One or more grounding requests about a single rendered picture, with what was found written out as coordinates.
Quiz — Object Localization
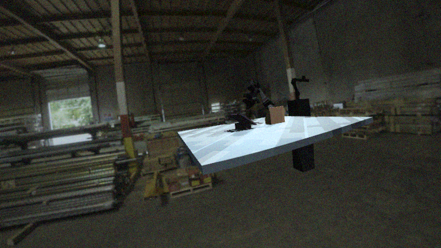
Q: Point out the mauve switch panel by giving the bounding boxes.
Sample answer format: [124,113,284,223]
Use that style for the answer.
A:
[228,114,257,130]

